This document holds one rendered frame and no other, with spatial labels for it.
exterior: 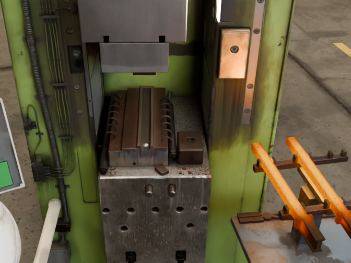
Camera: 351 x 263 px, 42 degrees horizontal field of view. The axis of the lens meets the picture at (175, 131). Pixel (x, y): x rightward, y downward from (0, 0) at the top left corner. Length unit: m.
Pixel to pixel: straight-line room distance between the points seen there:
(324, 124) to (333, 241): 2.13
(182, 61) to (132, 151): 0.53
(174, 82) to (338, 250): 0.92
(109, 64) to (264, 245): 0.75
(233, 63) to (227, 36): 0.10
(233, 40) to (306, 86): 2.73
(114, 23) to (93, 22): 0.06
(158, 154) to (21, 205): 1.49
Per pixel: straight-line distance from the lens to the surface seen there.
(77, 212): 1.94
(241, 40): 1.50
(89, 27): 1.35
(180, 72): 1.93
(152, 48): 1.36
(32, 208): 2.86
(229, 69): 1.54
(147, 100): 1.81
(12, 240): 0.46
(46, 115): 1.65
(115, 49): 1.36
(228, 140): 1.71
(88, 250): 2.10
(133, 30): 1.34
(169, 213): 1.65
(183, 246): 1.77
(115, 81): 1.95
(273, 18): 1.53
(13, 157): 1.48
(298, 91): 4.09
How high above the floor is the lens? 1.89
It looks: 34 degrees down
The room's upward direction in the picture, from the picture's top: 1 degrees clockwise
